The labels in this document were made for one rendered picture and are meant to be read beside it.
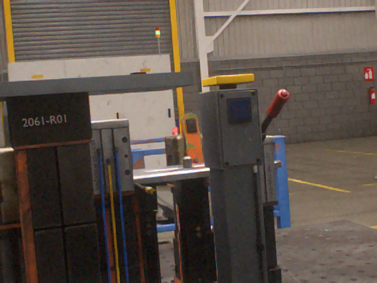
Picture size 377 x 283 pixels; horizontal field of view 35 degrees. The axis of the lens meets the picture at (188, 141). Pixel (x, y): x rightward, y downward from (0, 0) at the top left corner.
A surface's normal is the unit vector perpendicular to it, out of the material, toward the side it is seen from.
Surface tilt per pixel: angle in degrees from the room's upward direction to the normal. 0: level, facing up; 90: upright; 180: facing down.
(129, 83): 90
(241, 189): 90
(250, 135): 90
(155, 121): 90
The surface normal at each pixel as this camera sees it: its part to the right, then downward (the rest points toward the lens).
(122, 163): 0.33, 0.03
